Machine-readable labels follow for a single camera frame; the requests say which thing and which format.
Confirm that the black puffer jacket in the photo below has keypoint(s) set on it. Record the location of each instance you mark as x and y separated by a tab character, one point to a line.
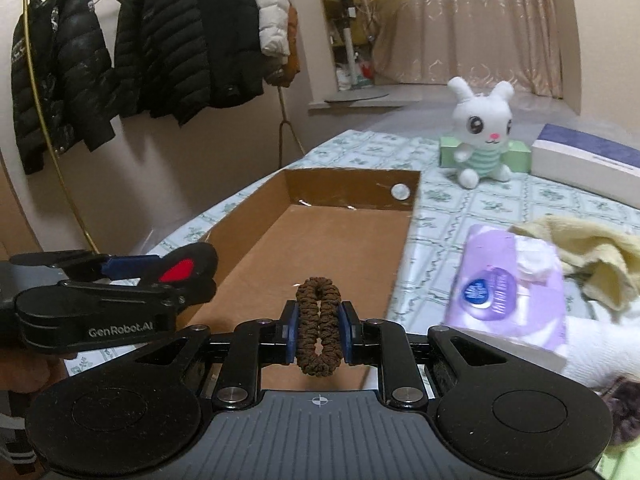
62	77
177	57

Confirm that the white plush bunny toy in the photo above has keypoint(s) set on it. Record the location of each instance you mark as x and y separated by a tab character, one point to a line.
482	125

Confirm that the floral tablecloth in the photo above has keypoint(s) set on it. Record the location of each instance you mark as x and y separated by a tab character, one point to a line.
444	214

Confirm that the cluttered shelf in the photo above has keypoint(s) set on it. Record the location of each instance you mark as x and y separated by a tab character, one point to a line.
357	15

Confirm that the yellow towel cloth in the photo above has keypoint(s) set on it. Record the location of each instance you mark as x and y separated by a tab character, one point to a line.
608	258

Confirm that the standing fan base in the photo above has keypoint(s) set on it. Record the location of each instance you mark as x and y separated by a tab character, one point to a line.
356	92

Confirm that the white sock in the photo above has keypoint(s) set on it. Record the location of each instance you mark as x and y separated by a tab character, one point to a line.
600	352

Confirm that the black puffer jacket left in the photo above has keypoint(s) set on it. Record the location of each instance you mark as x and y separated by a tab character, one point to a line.
62	77

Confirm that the black puffer jacket middle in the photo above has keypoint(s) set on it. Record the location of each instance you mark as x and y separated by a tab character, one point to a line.
177	57

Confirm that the beige curtain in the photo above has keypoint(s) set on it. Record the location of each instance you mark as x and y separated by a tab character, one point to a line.
482	41

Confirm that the white puffer jacket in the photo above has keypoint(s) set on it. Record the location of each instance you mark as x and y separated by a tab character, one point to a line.
273	28

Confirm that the white and blue flat box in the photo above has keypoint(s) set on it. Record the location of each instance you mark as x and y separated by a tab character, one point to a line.
586	161

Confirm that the purple tissue pack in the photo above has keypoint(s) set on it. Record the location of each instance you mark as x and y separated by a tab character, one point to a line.
509	292

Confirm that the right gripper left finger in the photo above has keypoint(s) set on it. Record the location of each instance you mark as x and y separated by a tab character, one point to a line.
253	346

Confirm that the dark patterned scrunchie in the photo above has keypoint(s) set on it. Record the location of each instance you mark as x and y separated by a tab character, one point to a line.
622	398

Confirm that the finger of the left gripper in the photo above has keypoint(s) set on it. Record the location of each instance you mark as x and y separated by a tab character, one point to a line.
79	264
189	270

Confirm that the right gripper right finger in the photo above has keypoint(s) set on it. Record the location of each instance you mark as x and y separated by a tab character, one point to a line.
394	354

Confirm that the brown cardboard box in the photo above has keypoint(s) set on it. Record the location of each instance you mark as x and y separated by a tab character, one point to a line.
348	225

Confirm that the green small box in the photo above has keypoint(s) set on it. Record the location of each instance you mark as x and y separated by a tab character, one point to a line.
518	157

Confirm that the brown braided hair scrunchie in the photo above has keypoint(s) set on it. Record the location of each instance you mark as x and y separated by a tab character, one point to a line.
318	347

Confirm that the light green cloth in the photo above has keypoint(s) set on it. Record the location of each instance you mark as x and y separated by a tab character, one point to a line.
621	462

